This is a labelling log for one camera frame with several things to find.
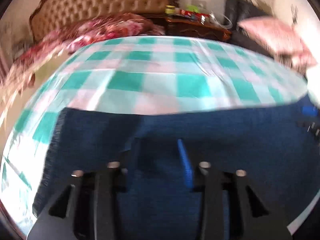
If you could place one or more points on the yellow lidded jar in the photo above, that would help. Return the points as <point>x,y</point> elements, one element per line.
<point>170,10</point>

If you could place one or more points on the red floral bed quilt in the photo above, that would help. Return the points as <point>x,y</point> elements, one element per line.
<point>70,39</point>

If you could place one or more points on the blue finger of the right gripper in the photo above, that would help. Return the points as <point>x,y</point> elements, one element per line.
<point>312,111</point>

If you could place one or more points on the dark wooden nightstand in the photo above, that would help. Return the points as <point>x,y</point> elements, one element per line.
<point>177,26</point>

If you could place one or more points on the tufted tan leather headboard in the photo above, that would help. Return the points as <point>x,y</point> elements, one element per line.
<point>53,14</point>

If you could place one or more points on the wall power outlet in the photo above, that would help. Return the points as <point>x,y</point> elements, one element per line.
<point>199,3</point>

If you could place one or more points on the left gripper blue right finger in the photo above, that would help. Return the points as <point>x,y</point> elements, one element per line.
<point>188,169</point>

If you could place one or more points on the blue denim jeans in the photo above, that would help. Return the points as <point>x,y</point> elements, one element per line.
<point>256,176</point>

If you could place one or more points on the large pink satin pillow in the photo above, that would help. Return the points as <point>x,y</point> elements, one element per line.
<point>289,48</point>

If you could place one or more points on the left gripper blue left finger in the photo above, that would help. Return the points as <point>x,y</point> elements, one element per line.
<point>128,166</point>

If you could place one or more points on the red tin box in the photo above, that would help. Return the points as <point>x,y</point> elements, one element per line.
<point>195,16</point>

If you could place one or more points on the black leather armchair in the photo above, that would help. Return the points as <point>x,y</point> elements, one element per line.
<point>249,24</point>

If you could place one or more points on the teal white checkered tablecloth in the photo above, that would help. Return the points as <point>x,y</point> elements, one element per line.
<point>136,75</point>

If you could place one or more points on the green crumpled bag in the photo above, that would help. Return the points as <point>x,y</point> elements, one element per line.
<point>192,8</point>

